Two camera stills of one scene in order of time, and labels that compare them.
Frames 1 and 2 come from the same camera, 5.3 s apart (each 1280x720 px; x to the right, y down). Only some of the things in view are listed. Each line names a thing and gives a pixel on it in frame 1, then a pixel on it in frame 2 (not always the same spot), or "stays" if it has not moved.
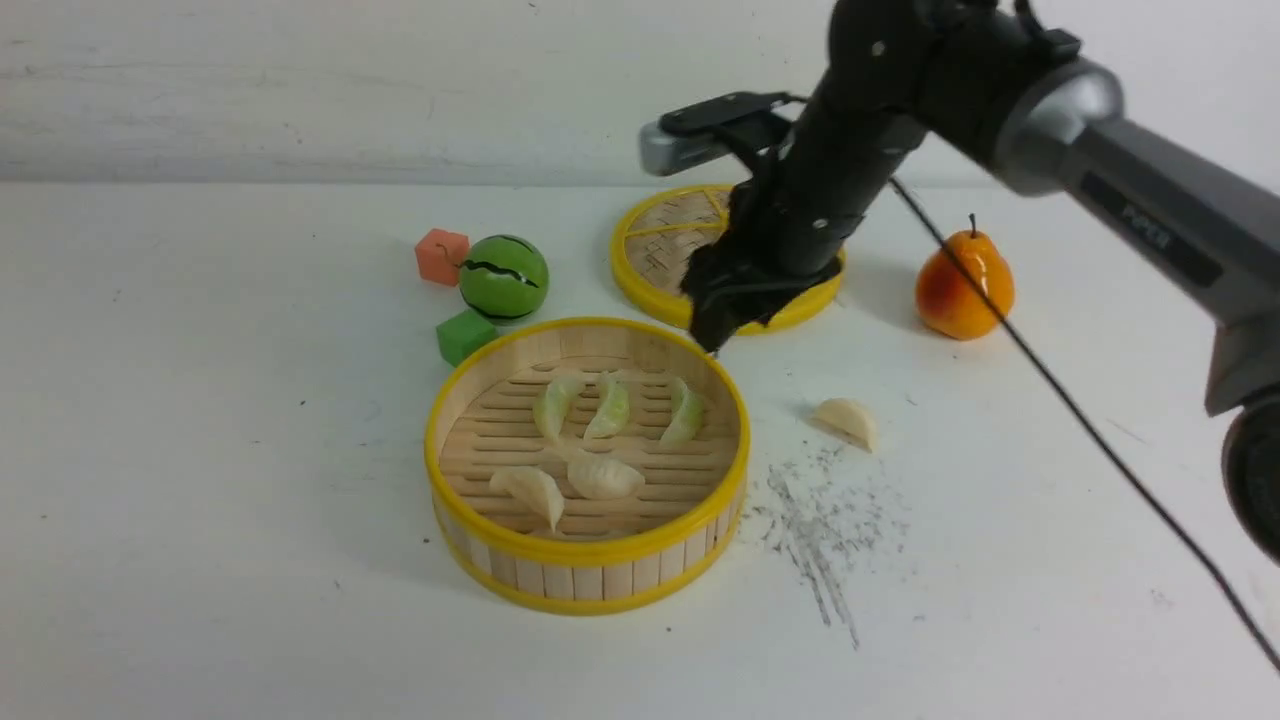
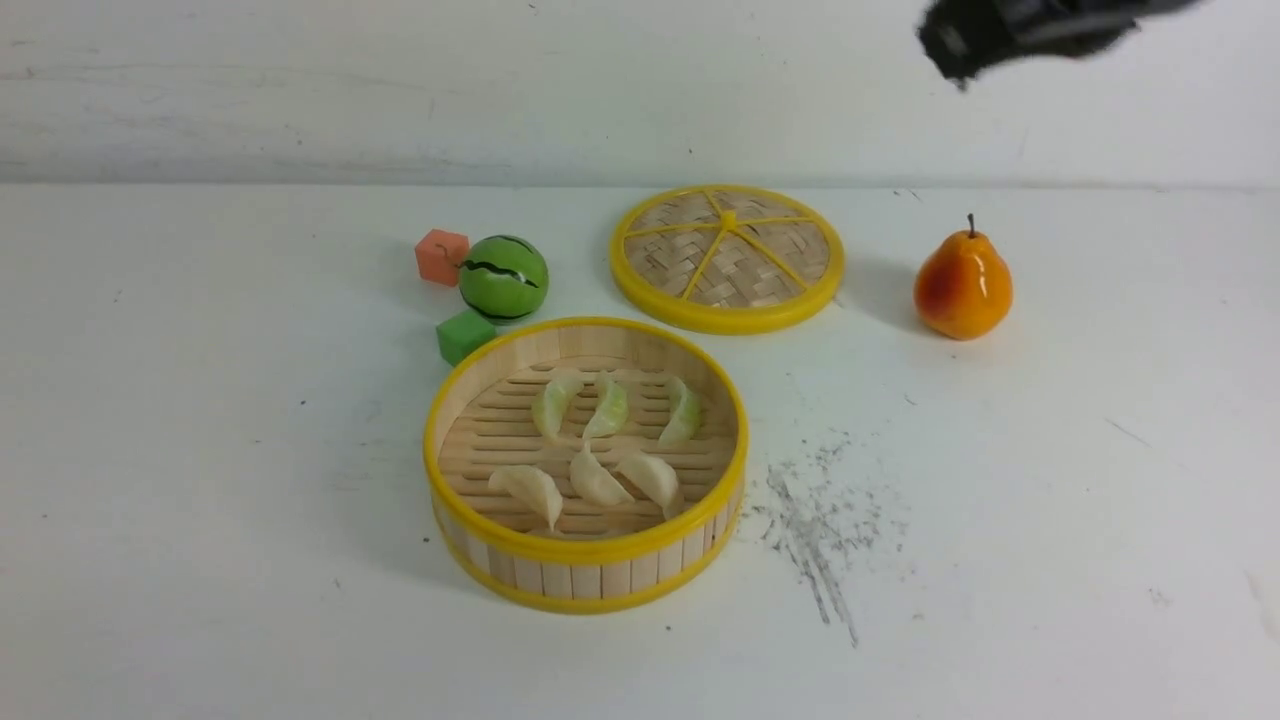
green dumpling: x=687 y=416 stays
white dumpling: x=533 y=491 stays
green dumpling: x=552 y=402 stays
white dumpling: x=848 y=419 to x=657 y=480
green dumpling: x=614 y=406 stays
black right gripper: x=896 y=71 to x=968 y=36
